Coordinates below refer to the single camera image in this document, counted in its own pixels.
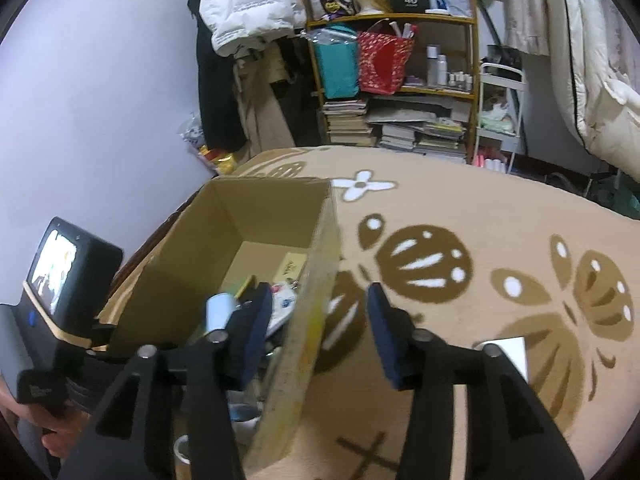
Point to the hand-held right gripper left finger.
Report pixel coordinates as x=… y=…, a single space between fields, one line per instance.
x=255 y=340

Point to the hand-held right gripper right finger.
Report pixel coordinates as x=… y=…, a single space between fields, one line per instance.
x=387 y=340

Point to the cardboard box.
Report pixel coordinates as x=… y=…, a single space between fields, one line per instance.
x=200 y=240

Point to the small grey box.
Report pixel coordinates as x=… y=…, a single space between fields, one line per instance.
x=507 y=355

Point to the person's left hand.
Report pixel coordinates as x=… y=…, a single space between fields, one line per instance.
x=60 y=440

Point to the tape roll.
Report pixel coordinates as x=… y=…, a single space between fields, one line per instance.
x=181 y=452

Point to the beige printed blanket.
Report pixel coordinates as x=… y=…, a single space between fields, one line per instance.
x=450 y=200

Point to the colourful packets pile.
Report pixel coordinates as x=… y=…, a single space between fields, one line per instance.
x=220 y=160

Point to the stack of books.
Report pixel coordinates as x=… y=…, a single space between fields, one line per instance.
x=400 y=135

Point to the brown hanging coat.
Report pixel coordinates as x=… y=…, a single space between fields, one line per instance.
x=265 y=120

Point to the black hanging garment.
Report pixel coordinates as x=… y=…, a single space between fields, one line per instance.
x=215 y=100

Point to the white plush toy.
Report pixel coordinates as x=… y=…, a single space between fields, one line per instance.
x=497 y=112

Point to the row of small white jars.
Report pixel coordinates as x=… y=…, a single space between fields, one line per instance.
x=460 y=80

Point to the red patterned bag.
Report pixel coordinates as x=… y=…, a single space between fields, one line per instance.
x=380 y=67

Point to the teal bag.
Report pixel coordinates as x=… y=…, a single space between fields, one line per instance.
x=337 y=70

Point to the green bag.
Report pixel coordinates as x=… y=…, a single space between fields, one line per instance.
x=627 y=205

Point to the white storage cart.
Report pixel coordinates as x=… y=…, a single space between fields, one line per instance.
x=500 y=67

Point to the wooden shelf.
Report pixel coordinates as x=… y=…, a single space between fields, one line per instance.
x=400 y=18

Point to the cream hanging coat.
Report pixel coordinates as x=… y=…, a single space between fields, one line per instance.
x=600 y=85

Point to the white puffer jacket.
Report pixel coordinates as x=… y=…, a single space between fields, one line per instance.
x=250 y=5

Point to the cream flowered curtain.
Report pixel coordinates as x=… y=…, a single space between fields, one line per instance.
x=530 y=10

